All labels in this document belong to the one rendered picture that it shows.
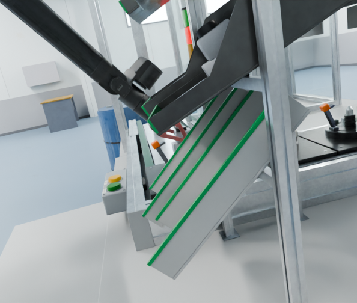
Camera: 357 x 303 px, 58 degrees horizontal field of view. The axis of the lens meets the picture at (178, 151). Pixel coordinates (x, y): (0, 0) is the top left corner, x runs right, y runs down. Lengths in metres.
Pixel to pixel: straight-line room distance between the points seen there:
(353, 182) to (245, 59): 0.61
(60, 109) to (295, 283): 9.28
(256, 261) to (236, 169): 0.33
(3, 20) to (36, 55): 1.31
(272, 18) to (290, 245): 0.26
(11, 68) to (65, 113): 2.74
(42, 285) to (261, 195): 0.54
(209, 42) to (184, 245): 0.26
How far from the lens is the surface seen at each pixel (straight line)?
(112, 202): 0.91
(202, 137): 0.54
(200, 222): 0.42
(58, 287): 0.78
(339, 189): 0.92
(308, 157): 0.90
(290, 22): 0.39
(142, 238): 0.79
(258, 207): 0.82
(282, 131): 0.37
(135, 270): 0.74
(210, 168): 0.53
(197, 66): 0.52
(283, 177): 0.38
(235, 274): 0.67
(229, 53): 0.38
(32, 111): 11.53
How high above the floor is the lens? 1.27
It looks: 16 degrees down
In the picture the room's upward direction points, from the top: 11 degrees counter-clockwise
